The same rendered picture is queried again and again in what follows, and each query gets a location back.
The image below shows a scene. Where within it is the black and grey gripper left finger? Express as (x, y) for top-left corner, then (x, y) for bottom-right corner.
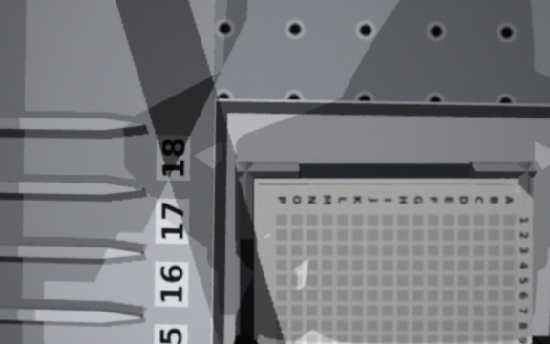
(234, 335), (259, 344)

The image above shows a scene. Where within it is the grey flat base plate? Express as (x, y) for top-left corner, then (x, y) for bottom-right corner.
(214, 0), (550, 104)

